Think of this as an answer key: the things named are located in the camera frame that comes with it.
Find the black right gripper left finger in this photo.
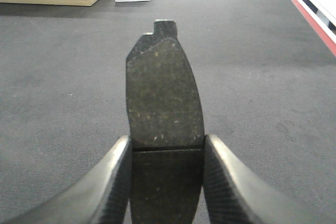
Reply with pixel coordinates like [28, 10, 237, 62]
[8, 136, 132, 223]

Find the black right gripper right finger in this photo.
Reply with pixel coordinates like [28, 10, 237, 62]
[203, 135, 323, 223]

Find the grey brake pad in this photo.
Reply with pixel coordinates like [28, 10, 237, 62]
[126, 19, 205, 223]

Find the black conveyor belt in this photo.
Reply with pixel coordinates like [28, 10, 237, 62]
[1, 0, 335, 221]

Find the red conveyor frame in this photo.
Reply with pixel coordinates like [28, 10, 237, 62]
[291, 0, 335, 56]

